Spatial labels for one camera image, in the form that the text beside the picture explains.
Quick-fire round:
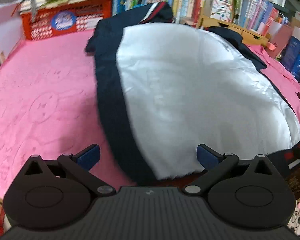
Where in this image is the wooden drawer organizer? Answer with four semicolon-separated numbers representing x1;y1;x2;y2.
196;15;269;47

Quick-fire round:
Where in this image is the white board panel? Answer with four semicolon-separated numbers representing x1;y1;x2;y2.
0;1;24;65

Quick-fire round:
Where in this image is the pink towel table cover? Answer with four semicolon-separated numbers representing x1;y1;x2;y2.
0;28;300;201

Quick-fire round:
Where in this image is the row of books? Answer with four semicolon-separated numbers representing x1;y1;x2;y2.
112;0;289;36

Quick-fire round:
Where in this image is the navy and white jacket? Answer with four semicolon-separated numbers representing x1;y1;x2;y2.
85;2;300;184

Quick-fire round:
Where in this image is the red plastic crate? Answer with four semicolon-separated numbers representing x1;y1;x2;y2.
20;0;112;40

